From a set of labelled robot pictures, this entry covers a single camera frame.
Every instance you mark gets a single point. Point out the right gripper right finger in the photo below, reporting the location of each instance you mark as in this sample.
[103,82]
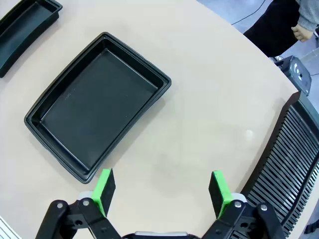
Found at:
[220,191]

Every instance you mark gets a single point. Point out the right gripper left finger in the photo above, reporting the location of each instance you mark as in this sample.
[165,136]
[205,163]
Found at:
[103,191]

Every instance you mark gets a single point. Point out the black plastic ESD tray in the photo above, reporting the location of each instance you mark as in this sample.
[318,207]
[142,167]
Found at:
[22,30]
[99,107]

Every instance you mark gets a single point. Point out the person's left forearm grey sleeve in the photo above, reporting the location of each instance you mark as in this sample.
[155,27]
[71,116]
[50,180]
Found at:
[309,15]

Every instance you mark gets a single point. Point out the person's left hand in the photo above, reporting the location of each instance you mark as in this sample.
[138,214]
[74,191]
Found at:
[302,34]

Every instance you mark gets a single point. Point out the black slotted board rack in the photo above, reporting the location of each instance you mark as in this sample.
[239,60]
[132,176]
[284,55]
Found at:
[294,161]

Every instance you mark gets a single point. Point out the dark grey floor device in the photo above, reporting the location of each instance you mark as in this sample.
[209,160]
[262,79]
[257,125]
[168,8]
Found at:
[299,74]

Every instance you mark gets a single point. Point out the person in grey sweater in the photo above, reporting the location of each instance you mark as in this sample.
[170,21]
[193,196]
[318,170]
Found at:
[271,27]

